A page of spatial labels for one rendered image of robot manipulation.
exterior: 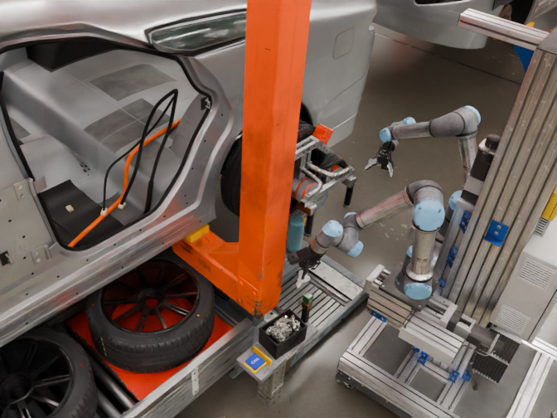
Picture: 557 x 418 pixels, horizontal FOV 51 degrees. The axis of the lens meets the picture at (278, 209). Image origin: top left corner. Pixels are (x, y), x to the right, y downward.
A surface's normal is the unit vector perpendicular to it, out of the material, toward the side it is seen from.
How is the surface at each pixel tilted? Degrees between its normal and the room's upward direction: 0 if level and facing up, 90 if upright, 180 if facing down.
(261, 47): 90
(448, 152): 0
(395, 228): 0
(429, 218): 83
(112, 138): 10
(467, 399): 0
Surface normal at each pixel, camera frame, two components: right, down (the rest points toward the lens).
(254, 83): -0.68, 0.44
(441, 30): -0.26, 0.79
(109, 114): 0.00, -0.70
